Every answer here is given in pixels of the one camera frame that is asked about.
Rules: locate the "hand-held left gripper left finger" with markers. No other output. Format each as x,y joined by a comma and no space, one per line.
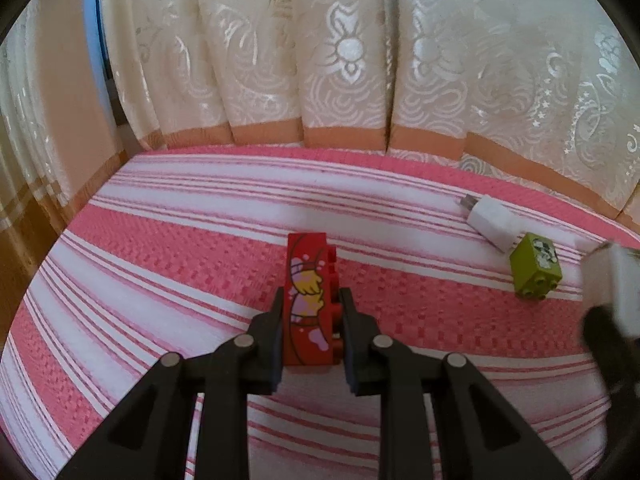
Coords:
272,330

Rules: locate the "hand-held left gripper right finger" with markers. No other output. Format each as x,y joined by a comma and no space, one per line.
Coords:
350,340

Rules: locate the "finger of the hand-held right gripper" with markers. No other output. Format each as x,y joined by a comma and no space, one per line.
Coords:
600,345

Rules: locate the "red printed toy block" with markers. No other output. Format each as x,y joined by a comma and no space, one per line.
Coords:
305,310

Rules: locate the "green toy block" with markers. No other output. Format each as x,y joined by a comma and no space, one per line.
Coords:
535,270

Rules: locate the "red white striped blanket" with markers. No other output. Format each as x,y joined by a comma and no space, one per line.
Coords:
175,260

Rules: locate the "white charger adapter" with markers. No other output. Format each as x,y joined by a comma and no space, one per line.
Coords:
492,222

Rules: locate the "cream floral curtain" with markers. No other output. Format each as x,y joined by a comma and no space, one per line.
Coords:
325,60

